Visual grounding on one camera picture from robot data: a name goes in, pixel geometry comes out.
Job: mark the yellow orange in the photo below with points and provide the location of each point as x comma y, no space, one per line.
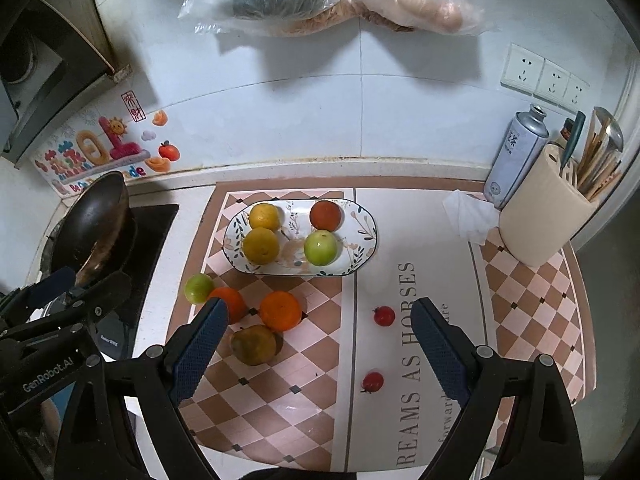
263,216
260,245

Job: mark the white wall socket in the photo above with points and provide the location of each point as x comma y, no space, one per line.
522,69
554,81
576,94

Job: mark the metal spoon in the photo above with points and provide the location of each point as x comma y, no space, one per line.
614,132

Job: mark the black gas stove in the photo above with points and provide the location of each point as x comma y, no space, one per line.
156,230

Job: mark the green apple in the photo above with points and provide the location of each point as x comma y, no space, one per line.
322,247

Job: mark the black wok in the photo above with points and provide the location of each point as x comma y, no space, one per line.
95,225

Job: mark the yellow-green pear on mat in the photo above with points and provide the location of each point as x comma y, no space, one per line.
253,344

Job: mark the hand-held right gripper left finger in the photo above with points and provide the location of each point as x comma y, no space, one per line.
200,350

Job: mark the cherry tomato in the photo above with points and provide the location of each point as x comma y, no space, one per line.
372,381
384,316

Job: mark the bundle of wooden chopsticks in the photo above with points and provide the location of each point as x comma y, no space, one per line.
597,170

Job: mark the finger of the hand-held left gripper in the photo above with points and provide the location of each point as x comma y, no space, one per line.
102,290
50,281

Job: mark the beige utensil holder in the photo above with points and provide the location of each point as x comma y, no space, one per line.
540,215

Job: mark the small green fruit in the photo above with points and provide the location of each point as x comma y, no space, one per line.
199,287

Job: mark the wooden cabinet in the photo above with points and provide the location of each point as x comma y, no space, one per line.
97,20

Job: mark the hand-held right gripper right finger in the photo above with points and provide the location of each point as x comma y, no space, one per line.
440,350

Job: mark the grey gas canister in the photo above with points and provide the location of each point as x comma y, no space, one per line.
515,160

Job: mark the checkered printed mat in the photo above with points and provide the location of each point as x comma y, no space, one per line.
385,240

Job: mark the colourful wall sticker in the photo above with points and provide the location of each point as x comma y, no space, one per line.
95,149

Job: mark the person's left forearm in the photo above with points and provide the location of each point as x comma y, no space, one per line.
51,417

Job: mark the black range hood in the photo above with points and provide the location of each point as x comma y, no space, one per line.
40,70

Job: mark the bright orange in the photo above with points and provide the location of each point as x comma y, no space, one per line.
280,311
234,302

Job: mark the white tissue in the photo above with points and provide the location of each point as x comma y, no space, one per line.
465,215

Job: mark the oval floral plate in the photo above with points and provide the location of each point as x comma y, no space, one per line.
294,256

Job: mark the dark red orange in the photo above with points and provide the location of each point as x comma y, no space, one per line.
326,215

